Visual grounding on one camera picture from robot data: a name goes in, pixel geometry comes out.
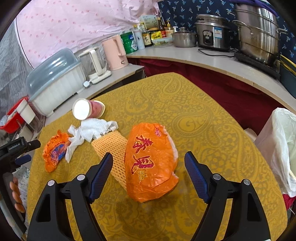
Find orange foam fruit net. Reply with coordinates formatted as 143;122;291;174
91;131;127;191

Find large orange plastic bag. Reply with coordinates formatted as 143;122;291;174
125;123;179;203

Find white trash bag bin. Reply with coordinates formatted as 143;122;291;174
254;108;295;197

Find left hand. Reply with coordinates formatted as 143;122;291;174
10;177;26;213

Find small orange snack wrapper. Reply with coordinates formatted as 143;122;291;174
42;130;70;173

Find cardboard box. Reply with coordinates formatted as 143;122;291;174
244;128;257;142

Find white crumpled tissue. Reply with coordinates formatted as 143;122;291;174
65;118;118;163

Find red plastic basin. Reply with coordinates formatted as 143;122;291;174
1;96;29;133

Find white lidded cup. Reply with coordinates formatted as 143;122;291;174
16;99;36;124

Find pink paper cup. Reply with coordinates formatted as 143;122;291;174
72;98;105;121

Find red cabinet curtain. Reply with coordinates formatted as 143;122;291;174
128;57;283;134

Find yellow patterned tablecloth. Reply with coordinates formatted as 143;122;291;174
27;72;288;241

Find white dish rack grey lid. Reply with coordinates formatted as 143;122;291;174
26;48;86;116

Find black induction cooker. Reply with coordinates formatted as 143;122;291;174
234;51;280;80

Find stacked yellow teal basins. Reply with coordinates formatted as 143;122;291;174
280;55;296;98

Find white electric kettle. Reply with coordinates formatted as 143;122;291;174
77;47;111;84

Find pink electric kettle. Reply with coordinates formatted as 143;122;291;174
102;35;128;71

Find large steel steamer pot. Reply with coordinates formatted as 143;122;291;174
233;2;288;66

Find silver rice cooker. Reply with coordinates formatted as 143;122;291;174
195;14;230;52

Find pink dotted curtain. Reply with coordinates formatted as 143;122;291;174
16;0;159;67

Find small steel pot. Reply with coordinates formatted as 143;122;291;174
172;27;197;48

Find green tin can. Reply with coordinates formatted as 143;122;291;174
120;32;138;54

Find white slim bottle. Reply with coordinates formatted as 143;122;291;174
133;28;145;50

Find dark soy sauce bottle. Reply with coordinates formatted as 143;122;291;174
140;23;153;47

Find purple cloth on pot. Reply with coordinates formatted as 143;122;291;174
229;0;278;16

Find blue patterned cloth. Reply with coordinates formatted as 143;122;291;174
158;0;295;62

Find black power cable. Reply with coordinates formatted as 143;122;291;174
197;48;236;58

